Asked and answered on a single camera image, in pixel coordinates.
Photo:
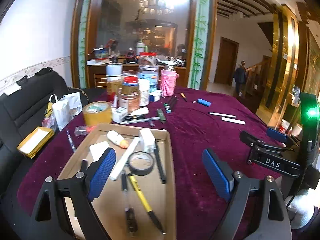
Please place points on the white gloved right hand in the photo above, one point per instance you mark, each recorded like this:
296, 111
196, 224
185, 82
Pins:
301, 210

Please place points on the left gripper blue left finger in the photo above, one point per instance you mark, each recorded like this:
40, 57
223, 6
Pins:
98, 173

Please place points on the white marker pen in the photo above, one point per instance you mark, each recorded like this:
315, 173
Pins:
125, 158

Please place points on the clear plastic pen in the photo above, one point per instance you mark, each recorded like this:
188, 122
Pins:
139, 120

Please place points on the yellow box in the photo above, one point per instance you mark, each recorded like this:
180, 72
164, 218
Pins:
31, 144

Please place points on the person in blue jacket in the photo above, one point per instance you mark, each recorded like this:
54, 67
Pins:
240, 77

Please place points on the yellow black pen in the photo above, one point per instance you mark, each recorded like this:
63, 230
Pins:
145, 203

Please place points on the small orange black pen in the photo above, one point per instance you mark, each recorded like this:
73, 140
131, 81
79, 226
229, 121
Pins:
183, 96

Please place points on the white tube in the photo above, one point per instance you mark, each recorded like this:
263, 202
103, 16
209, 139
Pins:
140, 111

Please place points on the green lighter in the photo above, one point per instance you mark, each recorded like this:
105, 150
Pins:
161, 116

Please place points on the white cup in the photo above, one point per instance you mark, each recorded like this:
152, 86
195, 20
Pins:
114, 69

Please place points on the maroon velvet tablecloth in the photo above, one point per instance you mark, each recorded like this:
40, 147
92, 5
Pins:
192, 129

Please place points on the white power adapter cube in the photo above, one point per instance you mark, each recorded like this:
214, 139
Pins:
98, 149

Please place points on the dark markers with teal caps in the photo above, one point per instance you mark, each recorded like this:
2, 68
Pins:
169, 106

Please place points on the black marker pen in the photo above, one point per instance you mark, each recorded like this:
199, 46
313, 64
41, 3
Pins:
131, 222

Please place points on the red lid jar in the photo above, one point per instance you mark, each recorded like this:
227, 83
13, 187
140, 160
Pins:
130, 85

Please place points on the large clear plastic jar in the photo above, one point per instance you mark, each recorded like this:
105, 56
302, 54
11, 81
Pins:
149, 69

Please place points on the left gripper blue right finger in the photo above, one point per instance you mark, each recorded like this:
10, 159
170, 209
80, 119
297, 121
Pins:
220, 174

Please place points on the white paper bag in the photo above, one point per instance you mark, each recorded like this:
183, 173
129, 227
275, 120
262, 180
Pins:
61, 111

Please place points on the white pen with silver tip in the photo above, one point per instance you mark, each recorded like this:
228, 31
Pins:
222, 115

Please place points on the black tape roll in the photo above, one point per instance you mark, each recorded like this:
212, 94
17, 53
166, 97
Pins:
141, 163

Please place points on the glass jar with brown contents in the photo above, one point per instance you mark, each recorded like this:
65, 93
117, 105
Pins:
129, 101

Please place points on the white medicine bottle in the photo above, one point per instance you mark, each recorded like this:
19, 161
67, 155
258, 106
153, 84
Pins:
144, 87

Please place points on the yellow packing tape roll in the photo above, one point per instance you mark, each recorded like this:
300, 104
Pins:
99, 112

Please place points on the small white blue box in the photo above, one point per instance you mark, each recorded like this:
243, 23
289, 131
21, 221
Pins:
156, 95

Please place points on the blue lighter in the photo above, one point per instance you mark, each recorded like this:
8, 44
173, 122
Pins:
204, 102

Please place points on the white barcode box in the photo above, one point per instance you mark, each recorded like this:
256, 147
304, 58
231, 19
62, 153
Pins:
118, 114

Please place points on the white pen cap stick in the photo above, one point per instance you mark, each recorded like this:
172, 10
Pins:
232, 120

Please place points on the black leather sofa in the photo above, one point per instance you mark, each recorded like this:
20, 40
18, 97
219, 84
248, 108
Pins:
22, 112

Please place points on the white charger in box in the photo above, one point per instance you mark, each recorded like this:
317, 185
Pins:
147, 140

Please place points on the black pen in box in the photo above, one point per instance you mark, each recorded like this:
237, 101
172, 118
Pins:
159, 164

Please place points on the pink knitted cup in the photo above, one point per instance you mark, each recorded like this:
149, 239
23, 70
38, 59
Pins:
168, 81

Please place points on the white glue bottle orange cap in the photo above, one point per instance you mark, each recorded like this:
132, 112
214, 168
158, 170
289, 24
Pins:
117, 139

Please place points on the brown cardboard box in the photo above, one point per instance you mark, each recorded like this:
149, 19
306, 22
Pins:
110, 205

